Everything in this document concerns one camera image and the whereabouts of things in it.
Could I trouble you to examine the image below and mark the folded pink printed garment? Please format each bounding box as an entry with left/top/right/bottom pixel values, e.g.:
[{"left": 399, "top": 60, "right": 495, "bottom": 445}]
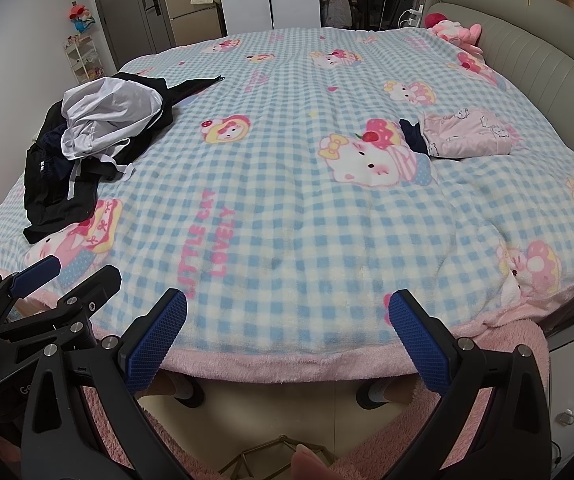
[{"left": 417, "top": 107, "right": 525, "bottom": 160}]

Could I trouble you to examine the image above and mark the person's right foot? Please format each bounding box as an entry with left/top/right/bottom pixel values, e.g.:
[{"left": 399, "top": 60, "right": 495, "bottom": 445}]
[{"left": 356, "top": 379, "right": 414, "bottom": 409}]

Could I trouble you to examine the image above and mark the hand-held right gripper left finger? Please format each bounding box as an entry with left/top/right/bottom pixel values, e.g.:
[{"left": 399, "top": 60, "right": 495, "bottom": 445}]
[{"left": 19, "top": 288, "right": 190, "bottom": 480}]

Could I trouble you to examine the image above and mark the grey door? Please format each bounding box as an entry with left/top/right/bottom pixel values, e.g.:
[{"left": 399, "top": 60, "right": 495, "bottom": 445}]
[{"left": 88, "top": 0, "right": 178, "bottom": 71}]

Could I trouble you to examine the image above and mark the beige cabinet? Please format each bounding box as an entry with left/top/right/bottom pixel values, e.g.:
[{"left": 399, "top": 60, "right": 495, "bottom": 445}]
[{"left": 162, "top": 0, "right": 228, "bottom": 47}]

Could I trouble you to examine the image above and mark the pink fluffy cloth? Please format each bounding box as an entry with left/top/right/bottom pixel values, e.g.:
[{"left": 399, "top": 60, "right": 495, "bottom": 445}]
[{"left": 82, "top": 317, "right": 550, "bottom": 480}]

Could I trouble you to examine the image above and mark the pink plush toy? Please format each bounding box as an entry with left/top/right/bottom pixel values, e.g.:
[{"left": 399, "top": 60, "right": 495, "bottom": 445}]
[{"left": 424, "top": 10, "right": 485, "bottom": 56}]

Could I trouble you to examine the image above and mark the folded navy garment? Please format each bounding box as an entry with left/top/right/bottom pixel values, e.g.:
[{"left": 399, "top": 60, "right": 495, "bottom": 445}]
[{"left": 398, "top": 118, "right": 432, "bottom": 157}]

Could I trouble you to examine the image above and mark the checkered cartoon print blanket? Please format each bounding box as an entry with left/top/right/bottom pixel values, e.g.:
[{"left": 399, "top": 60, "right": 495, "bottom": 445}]
[{"left": 0, "top": 25, "right": 574, "bottom": 386}]

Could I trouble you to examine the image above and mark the pile of black clothes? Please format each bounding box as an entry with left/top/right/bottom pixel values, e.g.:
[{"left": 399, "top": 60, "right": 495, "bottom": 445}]
[{"left": 22, "top": 72, "right": 228, "bottom": 246}]

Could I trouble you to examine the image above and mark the red and blue plush toy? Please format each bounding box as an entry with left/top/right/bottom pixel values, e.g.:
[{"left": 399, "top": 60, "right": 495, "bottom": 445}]
[{"left": 68, "top": 2, "right": 96, "bottom": 35}]

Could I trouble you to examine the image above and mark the person's left foot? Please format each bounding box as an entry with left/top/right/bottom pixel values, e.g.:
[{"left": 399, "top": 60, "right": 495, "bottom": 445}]
[{"left": 159, "top": 374, "right": 204, "bottom": 407}]

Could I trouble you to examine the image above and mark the person's foot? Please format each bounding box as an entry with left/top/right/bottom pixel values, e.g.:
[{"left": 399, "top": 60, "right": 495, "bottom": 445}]
[
  {"left": 356, "top": 379, "right": 414, "bottom": 409},
  {"left": 159, "top": 374, "right": 204, "bottom": 407}
]

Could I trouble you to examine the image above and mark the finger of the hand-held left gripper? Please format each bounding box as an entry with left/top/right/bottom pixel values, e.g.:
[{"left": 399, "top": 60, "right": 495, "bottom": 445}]
[
  {"left": 0, "top": 265, "right": 122, "bottom": 356},
  {"left": 0, "top": 255, "right": 64, "bottom": 317}
]

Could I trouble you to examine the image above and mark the grey padded bed headboard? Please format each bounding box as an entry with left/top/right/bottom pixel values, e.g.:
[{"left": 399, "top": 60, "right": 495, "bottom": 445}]
[{"left": 424, "top": 0, "right": 574, "bottom": 311}]

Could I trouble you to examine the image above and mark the white charger plug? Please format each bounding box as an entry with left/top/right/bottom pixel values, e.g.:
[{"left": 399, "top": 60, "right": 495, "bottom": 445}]
[{"left": 399, "top": 5, "right": 426, "bottom": 28}]

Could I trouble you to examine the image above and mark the gold wire frame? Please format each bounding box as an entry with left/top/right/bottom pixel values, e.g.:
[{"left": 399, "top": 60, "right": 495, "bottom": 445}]
[{"left": 227, "top": 435, "right": 338, "bottom": 480}]

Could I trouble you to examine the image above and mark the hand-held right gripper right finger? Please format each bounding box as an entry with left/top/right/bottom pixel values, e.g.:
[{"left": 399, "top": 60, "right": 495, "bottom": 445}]
[{"left": 388, "top": 289, "right": 554, "bottom": 480}]

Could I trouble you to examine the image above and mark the white shirt with navy trim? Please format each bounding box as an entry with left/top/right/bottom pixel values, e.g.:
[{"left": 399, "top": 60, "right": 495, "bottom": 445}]
[{"left": 59, "top": 77, "right": 164, "bottom": 201}]

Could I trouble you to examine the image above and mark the white shelf rack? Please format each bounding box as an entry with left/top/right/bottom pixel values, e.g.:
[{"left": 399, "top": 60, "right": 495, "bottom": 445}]
[{"left": 63, "top": 35, "right": 102, "bottom": 86}]

